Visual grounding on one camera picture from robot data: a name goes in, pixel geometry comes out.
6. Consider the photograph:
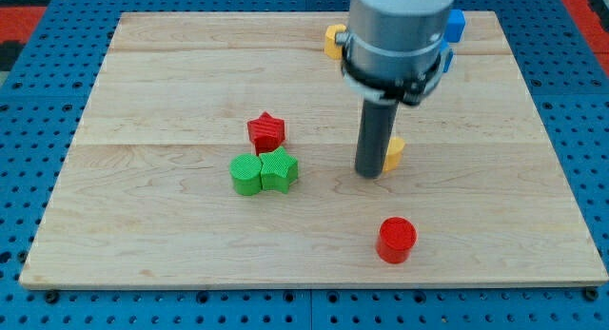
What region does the yellow hexagon block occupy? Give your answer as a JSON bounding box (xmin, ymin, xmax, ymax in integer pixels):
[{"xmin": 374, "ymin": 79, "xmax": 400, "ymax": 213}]
[{"xmin": 324, "ymin": 24, "xmax": 346, "ymax": 60}]

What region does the green star block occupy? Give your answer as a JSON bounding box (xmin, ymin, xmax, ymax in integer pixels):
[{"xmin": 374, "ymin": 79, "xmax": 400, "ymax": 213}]
[{"xmin": 259, "ymin": 146, "xmax": 299, "ymax": 194}]

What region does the red star block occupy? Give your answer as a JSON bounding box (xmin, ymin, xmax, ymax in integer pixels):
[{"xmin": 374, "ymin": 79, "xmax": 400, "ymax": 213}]
[{"xmin": 246, "ymin": 111, "xmax": 285, "ymax": 155}]

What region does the blue cube block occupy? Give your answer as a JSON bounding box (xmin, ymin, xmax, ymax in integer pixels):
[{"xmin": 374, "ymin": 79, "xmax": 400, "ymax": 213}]
[{"xmin": 443, "ymin": 10, "xmax": 466, "ymax": 43}]

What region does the green cylinder block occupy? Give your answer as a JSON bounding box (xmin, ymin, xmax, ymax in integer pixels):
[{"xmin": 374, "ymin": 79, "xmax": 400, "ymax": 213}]
[{"xmin": 229, "ymin": 153, "xmax": 262, "ymax": 196}]

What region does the light wooden board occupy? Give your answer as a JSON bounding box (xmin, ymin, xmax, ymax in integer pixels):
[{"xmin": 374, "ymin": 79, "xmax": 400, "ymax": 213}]
[{"xmin": 20, "ymin": 11, "xmax": 608, "ymax": 290}]

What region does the red cylinder block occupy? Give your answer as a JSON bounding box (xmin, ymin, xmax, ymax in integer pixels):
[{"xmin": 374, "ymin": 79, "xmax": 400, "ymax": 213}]
[{"xmin": 375, "ymin": 217, "xmax": 418, "ymax": 264}]

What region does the yellow heart block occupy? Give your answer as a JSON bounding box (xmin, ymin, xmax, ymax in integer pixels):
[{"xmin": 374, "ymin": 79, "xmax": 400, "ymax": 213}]
[{"xmin": 383, "ymin": 137, "xmax": 405, "ymax": 172}]

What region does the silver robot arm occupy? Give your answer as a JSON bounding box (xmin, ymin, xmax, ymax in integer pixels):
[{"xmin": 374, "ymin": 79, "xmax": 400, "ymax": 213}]
[{"xmin": 337, "ymin": 0, "xmax": 454, "ymax": 107}]

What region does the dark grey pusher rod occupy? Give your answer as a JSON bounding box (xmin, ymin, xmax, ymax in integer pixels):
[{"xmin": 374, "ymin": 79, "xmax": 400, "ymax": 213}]
[{"xmin": 354, "ymin": 100, "xmax": 398, "ymax": 179}]

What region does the blue block behind arm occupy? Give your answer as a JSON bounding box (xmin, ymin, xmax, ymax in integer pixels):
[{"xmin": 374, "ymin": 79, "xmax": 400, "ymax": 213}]
[{"xmin": 440, "ymin": 40, "xmax": 454, "ymax": 73}]

